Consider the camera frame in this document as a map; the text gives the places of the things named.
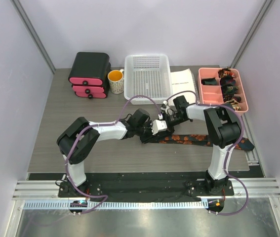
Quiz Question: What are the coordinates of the white paper booklet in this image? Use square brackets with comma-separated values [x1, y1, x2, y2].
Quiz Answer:
[168, 69, 198, 106]

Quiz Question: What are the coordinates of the left aluminium frame post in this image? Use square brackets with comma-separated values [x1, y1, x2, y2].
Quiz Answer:
[10, 0, 56, 74]

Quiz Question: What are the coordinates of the black orange floral tie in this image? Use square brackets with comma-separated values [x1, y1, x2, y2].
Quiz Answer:
[140, 134, 255, 151]

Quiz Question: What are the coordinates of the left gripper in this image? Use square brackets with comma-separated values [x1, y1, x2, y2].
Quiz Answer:
[135, 120, 159, 144]

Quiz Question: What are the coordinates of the slotted cable duct rail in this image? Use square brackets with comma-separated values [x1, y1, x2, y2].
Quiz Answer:
[23, 199, 208, 211]

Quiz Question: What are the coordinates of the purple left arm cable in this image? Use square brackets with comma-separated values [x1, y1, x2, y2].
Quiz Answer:
[64, 94, 163, 214]

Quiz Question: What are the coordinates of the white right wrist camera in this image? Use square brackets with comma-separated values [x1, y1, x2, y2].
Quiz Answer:
[160, 100, 173, 115]

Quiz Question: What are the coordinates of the floral mug yellow inside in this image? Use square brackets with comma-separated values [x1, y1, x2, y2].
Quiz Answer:
[108, 69, 124, 94]

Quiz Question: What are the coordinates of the red patterned rolled tie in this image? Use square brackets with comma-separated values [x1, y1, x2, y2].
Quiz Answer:
[218, 68, 235, 78]

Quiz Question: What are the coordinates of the green dark rolled tie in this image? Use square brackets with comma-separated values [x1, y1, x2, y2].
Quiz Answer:
[221, 86, 239, 96]

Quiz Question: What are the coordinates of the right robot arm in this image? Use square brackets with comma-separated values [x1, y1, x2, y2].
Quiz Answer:
[167, 95, 244, 195]

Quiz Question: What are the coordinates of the blue red rolled tie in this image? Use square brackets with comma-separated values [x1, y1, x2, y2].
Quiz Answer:
[220, 77, 236, 86]

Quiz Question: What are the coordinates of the white perforated plastic basket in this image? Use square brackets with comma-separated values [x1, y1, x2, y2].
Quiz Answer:
[123, 54, 173, 105]

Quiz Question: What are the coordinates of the aluminium corner frame post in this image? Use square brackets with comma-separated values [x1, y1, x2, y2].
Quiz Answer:
[230, 0, 275, 68]

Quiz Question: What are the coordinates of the pink compartment organizer tray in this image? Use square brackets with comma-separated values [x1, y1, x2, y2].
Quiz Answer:
[198, 68, 248, 115]

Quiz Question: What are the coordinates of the black pink drawer box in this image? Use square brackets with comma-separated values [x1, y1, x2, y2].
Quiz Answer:
[68, 52, 111, 99]

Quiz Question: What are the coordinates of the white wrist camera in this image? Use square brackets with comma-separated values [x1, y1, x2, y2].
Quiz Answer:
[160, 100, 173, 115]
[151, 119, 167, 135]

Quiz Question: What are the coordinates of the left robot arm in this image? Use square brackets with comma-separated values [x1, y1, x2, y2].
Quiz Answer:
[56, 109, 164, 197]

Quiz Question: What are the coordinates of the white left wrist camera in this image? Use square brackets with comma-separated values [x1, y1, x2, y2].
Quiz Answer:
[151, 119, 167, 135]

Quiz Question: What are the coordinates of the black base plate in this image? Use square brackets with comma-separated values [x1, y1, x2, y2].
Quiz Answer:
[58, 172, 234, 201]

